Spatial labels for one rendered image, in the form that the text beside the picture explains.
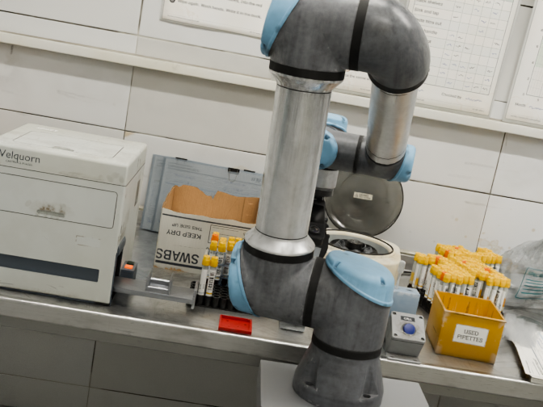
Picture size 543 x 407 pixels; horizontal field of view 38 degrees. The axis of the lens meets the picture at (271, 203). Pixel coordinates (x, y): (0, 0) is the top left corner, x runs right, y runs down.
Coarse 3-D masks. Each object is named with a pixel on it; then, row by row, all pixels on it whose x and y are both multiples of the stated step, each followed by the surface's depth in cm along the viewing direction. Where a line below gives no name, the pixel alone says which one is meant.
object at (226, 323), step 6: (222, 318) 164; (228, 318) 164; (234, 318) 164; (240, 318) 164; (222, 324) 161; (228, 324) 162; (234, 324) 162; (240, 324) 163; (246, 324) 163; (222, 330) 158; (228, 330) 158; (234, 330) 158; (240, 330) 158; (246, 330) 158
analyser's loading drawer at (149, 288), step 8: (120, 280) 164; (128, 280) 165; (136, 280) 166; (152, 280) 166; (160, 280) 166; (168, 280) 166; (120, 288) 160; (128, 288) 160; (136, 288) 161; (144, 288) 162; (152, 288) 161; (160, 288) 161; (168, 288) 161; (176, 288) 165; (184, 288) 166; (192, 288) 167; (152, 296) 161; (160, 296) 161; (168, 296) 161; (176, 296) 161; (184, 296) 162; (192, 296) 163; (192, 304) 161
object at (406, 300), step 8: (400, 288) 173; (408, 288) 174; (400, 296) 171; (408, 296) 172; (416, 296) 172; (392, 304) 172; (400, 304) 172; (408, 304) 172; (416, 304) 172; (400, 312) 172; (408, 312) 172
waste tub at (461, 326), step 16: (432, 304) 177; (448, 304) 178; (464, 304) 177; (480, 304) 177; (432, 320) 174; (448, 320) 165; (464, 320) 165; (480, 320) 165; (496, 320) 164; (432, 336) 171; (448, 336) 166; (464, 336) 166; (480, 336) 165; (496, 336) 165; (448, 352) 167; (464, 352) 166; (480, 352) 166; (496, 352) 166
